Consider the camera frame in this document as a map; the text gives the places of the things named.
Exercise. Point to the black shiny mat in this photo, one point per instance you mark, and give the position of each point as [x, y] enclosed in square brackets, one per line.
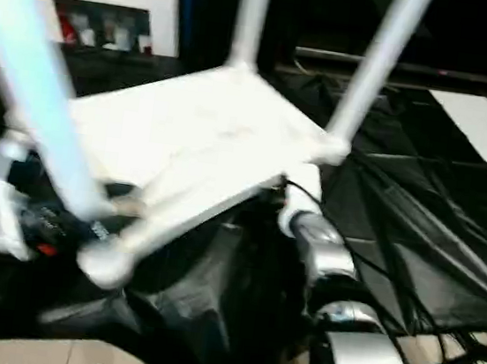
[399, 219]

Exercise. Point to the red white box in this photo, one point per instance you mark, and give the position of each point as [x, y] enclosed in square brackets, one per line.
[69, 29]

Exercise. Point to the long black bar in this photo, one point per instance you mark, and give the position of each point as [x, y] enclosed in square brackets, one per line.
[417, 72]

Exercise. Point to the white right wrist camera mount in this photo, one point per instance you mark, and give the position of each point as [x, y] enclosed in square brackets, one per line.
[307, 185]

